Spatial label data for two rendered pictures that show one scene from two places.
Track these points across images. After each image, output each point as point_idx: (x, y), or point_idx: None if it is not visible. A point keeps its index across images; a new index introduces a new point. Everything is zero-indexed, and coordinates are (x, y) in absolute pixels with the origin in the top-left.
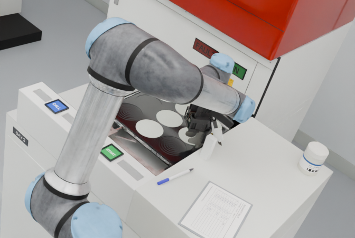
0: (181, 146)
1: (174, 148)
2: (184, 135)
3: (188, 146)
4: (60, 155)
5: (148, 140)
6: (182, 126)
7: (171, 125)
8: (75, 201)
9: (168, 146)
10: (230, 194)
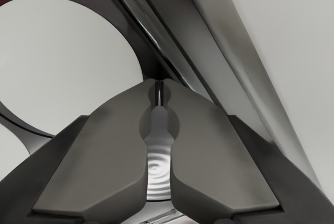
0: (153, 138)
1: (165, 164)
2: (72, 116)
3: (156, 116)
4: None
5: (133, 216)
6: (1, 111)
7: (19, 152)
8: None
9: (158, 178)
10: None
